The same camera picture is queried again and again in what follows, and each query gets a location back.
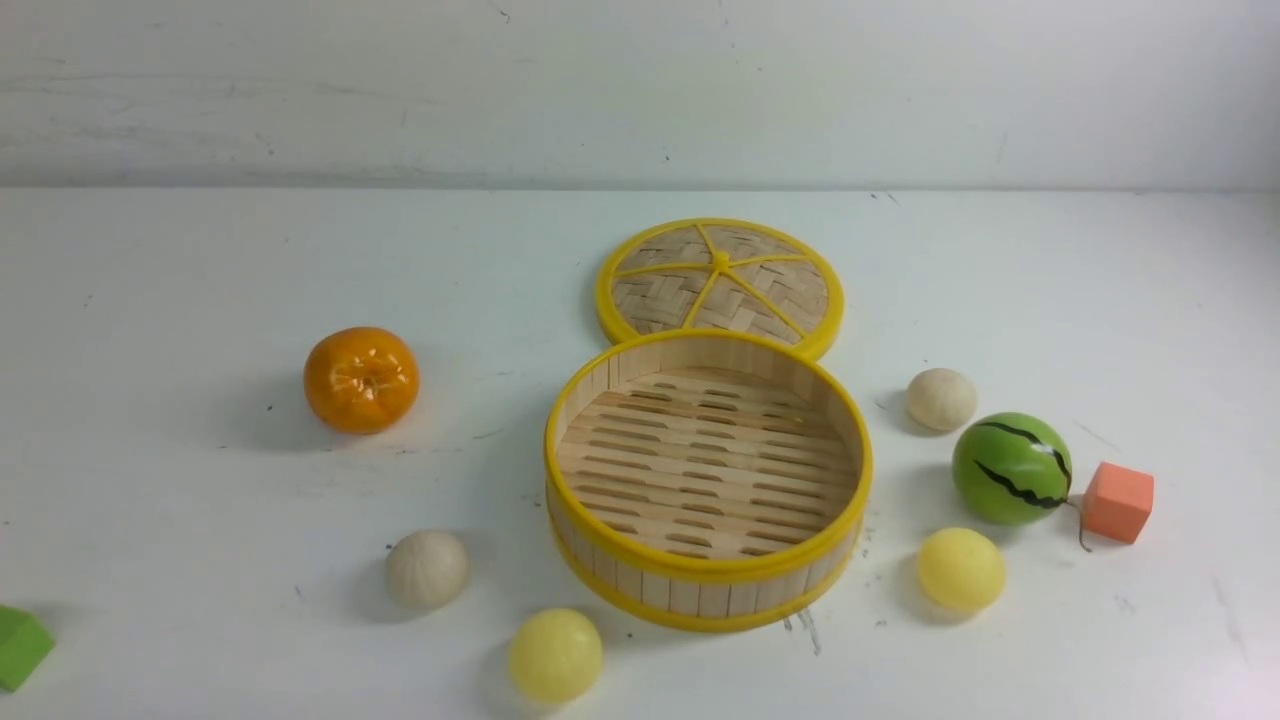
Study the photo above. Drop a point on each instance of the yellow bun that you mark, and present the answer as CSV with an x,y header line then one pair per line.
x,y
961,570
556,656

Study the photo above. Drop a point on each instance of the yellow-rimmed bamboo steamer tray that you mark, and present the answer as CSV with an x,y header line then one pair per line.
x,y
708,481

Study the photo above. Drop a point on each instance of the green toy watermelon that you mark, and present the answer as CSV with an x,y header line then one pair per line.
x,y
1012,469

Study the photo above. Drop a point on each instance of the yellow-rimmed woven steamer lid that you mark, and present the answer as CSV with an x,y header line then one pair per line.
x,y
720,273

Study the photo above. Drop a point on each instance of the orange plastic tangerine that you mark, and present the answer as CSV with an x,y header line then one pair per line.
x,y
361,380

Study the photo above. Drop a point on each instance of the green block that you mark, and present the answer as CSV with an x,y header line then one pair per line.
x,y
25,643

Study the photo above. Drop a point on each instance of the white bun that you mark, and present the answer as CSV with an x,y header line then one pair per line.
x,y
941,399
426,570

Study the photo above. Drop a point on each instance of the orange foam cube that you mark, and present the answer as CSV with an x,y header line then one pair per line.
x,y
1117,503

